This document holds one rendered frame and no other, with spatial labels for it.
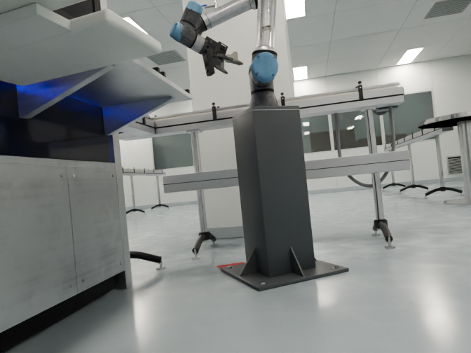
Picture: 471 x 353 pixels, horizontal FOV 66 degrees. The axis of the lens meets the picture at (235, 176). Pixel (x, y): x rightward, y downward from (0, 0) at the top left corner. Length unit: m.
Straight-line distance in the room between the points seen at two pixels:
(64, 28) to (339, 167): 1.87
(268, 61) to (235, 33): 1.59
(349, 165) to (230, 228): 1.17
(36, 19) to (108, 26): 0.12
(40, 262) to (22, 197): 0.23
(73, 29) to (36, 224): 0.75
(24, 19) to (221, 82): 2.45
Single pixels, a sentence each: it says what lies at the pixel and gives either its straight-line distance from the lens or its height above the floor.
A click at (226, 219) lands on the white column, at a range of 3.05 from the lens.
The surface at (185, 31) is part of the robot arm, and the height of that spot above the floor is 1.15.
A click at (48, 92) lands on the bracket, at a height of 0.80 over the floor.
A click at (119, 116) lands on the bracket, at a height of 0.80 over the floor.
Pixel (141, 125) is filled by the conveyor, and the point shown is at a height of 0.88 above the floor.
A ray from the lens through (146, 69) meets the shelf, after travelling 1.31.
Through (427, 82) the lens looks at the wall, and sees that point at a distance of 10.12.
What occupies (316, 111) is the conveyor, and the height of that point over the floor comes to 0.85.
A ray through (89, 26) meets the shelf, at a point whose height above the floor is 0.78.
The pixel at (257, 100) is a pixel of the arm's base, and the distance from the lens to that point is 1.77.
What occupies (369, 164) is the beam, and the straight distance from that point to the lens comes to 2.38.
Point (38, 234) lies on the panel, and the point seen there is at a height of 0.34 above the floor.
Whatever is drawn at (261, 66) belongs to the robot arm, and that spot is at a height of 0.95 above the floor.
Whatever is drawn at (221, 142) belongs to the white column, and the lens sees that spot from 3.05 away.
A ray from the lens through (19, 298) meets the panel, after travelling 1.34.
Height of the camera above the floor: 0.45
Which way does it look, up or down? 1 degrees up
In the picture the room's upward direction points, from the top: 6 degrees counter-clockwise
